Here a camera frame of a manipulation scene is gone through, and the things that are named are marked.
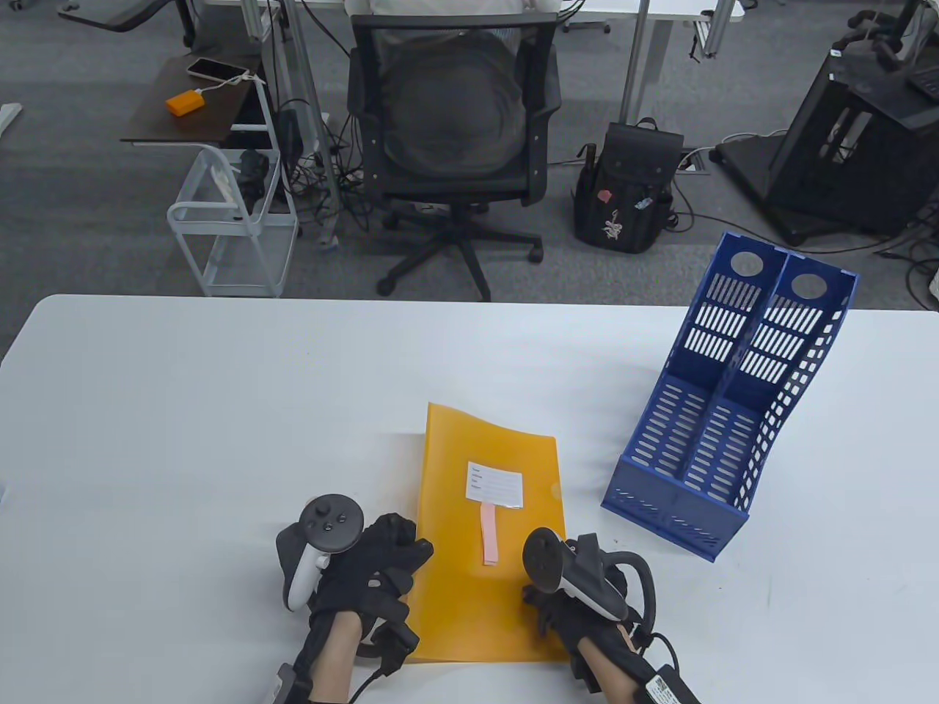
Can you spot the floor socket box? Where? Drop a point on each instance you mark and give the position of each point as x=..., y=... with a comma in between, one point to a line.
x=693, y=161

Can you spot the white desk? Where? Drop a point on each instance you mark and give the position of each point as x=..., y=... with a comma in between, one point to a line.
x=645, y=73

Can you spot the yellow L-shaped folder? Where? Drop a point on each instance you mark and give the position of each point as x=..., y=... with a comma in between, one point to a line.
x=455, y=601

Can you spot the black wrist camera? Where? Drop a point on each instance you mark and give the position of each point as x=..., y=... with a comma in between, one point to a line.
x=290, y=686
x=667, y=689

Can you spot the white label sticker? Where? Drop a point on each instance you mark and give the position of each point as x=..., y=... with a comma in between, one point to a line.
x=495, y=484

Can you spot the black mesh office chair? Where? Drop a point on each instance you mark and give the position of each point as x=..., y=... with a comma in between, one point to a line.
x=455, y=242

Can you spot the orange power bank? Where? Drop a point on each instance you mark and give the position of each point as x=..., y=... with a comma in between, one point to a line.
x=185, y=103

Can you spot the black equipment on stand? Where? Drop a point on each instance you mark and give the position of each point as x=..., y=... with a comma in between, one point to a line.
x=880, y=44

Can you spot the pink sticky note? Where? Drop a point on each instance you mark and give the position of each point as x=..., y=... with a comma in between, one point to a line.
x=490, y=535

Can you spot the black bag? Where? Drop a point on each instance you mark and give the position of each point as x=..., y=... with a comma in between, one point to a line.
x=253, y=172

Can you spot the blue plastic file rack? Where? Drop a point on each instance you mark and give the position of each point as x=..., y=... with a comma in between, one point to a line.
x=682, y=506

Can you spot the black equipment stand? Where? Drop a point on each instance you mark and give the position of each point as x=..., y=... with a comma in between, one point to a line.
x=843, y=169

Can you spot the person's right hand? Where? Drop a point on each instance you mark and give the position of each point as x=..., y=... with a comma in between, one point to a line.
x=572, y=616

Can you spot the person's right forearm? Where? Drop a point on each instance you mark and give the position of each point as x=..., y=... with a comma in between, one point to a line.
x=609, y=667

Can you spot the brown side table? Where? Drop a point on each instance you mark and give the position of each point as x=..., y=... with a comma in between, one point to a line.
x=198, y=121

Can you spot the black left hand controller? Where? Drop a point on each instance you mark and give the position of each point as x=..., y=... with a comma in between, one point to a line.
x=330, y=521

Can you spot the black right hand controller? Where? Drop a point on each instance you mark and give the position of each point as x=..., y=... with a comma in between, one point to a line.
x=587, y=579

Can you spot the black hand controller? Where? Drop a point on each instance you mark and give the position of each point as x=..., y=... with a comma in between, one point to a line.
x=587, y=579
x=330, y=521

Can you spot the black backpack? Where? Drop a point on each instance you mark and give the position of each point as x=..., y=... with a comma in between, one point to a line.
x=623, y=183

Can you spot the white smartphone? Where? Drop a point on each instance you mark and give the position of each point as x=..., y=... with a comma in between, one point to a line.
x=213, y=70

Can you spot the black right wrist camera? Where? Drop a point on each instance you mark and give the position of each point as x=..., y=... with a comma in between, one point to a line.
x=667, y=689

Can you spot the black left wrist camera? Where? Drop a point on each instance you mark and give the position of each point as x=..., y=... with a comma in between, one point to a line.
x=290, y=686

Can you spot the person's left hand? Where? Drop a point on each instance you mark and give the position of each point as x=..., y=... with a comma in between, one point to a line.
x=374, y=565

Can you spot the person's left forearm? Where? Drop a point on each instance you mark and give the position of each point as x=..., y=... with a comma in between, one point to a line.
x=334, y=660

